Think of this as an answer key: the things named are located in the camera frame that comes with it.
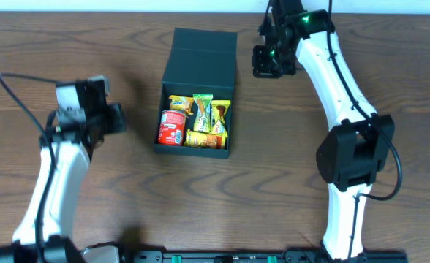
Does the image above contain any red Pringles can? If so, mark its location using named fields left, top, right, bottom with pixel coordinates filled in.
left=158, top=110, right=187, bottom=146

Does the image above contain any black gift box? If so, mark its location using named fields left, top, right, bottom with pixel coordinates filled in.
left=154, top=28, right=237, bottom=159

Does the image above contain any orange yellow snack packet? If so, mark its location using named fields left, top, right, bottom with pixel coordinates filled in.
left=184, top=129, right=227, bottom=149

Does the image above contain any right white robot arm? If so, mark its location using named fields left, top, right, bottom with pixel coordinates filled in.
left=252, top=1, right=407, bottom=262

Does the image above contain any yellow brown chocolate packet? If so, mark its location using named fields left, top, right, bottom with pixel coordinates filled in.
left=210, top=100, right=231, bottom=134

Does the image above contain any yellow biscuit packet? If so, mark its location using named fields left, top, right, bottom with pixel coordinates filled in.
left=169, top=95, right=194, bottom=115

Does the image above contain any green yellow snack packet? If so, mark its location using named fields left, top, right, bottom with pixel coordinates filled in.
left=193, top=94, right=213, bottom=133

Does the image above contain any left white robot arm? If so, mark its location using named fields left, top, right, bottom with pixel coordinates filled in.
left=0, top=104, right=126, bottom=262

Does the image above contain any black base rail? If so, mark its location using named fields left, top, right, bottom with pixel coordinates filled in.
left=81, top=243, right=409, bottom=263

